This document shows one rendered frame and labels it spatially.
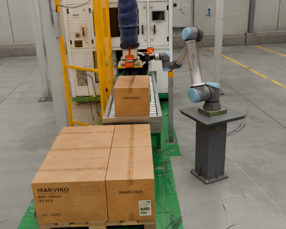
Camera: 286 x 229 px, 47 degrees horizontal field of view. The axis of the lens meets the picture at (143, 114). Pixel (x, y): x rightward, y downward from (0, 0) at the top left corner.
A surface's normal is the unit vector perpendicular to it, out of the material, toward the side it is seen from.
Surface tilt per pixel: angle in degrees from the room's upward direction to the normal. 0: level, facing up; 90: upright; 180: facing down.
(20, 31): 90
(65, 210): 90
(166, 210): 0
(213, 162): 90
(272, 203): 0
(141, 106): 90
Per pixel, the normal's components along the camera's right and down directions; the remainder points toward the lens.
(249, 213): -0.04, -0.94
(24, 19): 0.10, 0.34
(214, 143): 0.44, 0.29
